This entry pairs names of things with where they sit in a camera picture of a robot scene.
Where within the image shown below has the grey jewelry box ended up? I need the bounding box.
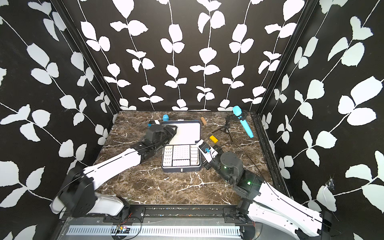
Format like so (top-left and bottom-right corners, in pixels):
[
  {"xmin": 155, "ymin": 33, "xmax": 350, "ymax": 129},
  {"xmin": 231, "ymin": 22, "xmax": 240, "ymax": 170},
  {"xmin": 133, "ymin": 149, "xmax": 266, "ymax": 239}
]
[{"xmin": 161, "ymin": 120, "xmax": 202, "ymax": 173}]

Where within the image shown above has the brown wooden block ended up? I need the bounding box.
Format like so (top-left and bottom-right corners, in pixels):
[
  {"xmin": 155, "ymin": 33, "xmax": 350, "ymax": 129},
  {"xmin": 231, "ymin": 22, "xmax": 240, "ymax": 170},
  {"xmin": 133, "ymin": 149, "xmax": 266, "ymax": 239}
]
[{"xmin": 201, "ymin": 117, "xmax": 207, "ymax": 126}]

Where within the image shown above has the blue microphone on stand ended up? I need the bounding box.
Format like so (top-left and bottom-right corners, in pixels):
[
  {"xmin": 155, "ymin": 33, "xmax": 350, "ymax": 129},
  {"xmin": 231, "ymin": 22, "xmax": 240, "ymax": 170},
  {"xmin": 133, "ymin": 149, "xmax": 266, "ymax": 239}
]
[{"xmin": 232, "ymin": 106, "xmax": 254, "ymax": 138}]

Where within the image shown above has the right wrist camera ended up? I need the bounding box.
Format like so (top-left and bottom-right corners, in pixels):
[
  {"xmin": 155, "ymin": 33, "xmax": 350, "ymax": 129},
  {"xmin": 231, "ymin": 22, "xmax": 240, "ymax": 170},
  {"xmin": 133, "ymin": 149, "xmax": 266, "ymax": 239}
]
[{"xmin": 197, "ymin": 140, "xmax": 219, "ymax": 157}]

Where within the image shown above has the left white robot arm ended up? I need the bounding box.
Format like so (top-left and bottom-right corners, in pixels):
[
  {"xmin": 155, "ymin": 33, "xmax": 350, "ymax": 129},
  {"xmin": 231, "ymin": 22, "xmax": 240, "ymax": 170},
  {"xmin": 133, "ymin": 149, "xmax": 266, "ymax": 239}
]
[{"xmin": 50, "ymin": 124, "xmax": 178, "ymax": 218}]

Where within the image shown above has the black mounting rail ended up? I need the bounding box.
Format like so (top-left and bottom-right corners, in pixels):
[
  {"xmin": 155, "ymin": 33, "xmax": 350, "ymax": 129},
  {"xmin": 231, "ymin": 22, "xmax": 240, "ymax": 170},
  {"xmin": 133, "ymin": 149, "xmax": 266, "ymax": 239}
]
[{"xmin": 103, "ymin": 204, "xmax": 256, "ymax": 224}]

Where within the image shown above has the small circuit board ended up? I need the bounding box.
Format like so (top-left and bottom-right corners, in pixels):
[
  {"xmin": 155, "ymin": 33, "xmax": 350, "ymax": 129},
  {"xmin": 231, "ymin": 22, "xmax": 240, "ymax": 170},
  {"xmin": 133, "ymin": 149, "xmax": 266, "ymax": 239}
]
[{"xmin": 112, "ymin": 226, "xmax": 131, "ymax": 235}]

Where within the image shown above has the yellow block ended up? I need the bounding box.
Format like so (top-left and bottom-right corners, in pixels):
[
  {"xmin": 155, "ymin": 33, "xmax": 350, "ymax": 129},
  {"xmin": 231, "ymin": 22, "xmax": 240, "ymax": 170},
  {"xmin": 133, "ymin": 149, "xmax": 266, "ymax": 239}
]
[{"xmin": 209, "ymin": 135, "xmax": 219, "ymax": 144}]

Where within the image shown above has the black tripod mic stand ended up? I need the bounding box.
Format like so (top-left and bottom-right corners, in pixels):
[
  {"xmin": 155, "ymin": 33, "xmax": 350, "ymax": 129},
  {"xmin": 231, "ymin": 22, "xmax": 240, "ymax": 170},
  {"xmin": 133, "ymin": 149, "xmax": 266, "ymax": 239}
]
[{"xmin": 212, "ymin": 110, "xmax": 249, "ymax": 143}]

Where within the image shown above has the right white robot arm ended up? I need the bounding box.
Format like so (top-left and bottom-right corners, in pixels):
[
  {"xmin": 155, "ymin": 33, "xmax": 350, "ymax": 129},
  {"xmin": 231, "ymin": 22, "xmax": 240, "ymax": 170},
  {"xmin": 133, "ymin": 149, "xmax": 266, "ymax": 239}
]
[{"xmin": 201, "ymin": 148, "xmax": 332, "ymax": 240}]

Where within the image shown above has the white perforated strip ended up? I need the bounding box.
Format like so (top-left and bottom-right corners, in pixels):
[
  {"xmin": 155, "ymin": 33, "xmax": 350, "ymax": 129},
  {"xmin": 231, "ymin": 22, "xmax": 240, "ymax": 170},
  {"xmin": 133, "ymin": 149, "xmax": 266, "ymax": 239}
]
[{"xmin": 65, "ymin": 225, "xmax": 241, "ymax": 238}]

